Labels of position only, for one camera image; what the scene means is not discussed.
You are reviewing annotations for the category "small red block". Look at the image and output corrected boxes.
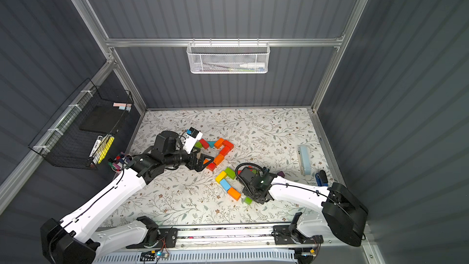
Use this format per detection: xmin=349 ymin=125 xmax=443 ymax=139
xmin=206 ymin=163 xmax=217 ymax=172

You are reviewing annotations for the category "yellow block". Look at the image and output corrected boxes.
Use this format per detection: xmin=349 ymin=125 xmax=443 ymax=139
xmin=216 ymin=171 xmax=227 ymax=184

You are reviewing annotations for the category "orange rectangular block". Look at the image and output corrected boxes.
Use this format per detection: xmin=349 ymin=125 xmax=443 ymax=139
xmin=214 ymin=138 xmax=224 ymax=149

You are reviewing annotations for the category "red rectangular block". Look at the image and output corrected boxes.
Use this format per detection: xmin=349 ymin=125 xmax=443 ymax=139
xmin=219 ymin=146 xmax=232 ymax=156
xmin=222 ymin=140 xmax=234 ymax=149

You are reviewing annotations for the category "light blue block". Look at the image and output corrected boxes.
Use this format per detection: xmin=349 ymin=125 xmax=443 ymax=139
xmin=219 ymin=179 xmax=232 ymax=193

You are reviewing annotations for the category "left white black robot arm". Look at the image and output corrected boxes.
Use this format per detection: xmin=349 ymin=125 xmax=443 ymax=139
xmin=40 ymin=128 xmax=214 ymax=264

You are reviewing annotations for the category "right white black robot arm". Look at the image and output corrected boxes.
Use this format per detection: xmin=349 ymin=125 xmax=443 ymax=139
xmin=236 ymin=169 xmax=368 ymax=247

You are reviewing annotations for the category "light blue eraser box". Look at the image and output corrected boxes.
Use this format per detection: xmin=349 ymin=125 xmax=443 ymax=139
xmin=298 ymin=145 xmax=311 ymax=176

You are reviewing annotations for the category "blue stapler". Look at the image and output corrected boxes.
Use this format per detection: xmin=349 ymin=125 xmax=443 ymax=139
xmin=315 ymin=170 xmax=329 ymax=187

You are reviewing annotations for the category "pink pen cup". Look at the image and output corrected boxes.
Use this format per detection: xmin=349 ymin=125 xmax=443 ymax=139
xmin=108 ymin=152 xmax=133 ymax=172

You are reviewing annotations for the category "yellow highlighter pack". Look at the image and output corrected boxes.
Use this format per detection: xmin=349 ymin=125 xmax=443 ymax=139
xmin=93 ymin=135 xmax=115 ymax=165

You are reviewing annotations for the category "white marker in basket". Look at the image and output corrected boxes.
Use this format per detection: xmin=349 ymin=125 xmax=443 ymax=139
xmin=239 ymin=62 xmax=266 ymax=72

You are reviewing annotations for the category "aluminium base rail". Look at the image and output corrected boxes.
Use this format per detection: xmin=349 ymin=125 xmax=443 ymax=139
xmin=78 ymin=221 xmax=374 ymax=254

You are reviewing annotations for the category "white wire mesh basket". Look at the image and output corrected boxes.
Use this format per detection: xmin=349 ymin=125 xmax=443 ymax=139
xmin=186 ymin=42 xmax=271 ymax=75

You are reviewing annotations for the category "black wire mesh basket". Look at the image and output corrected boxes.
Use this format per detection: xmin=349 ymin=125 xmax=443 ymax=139
xmin=29 ymin=82 xmax=134 ymax=170

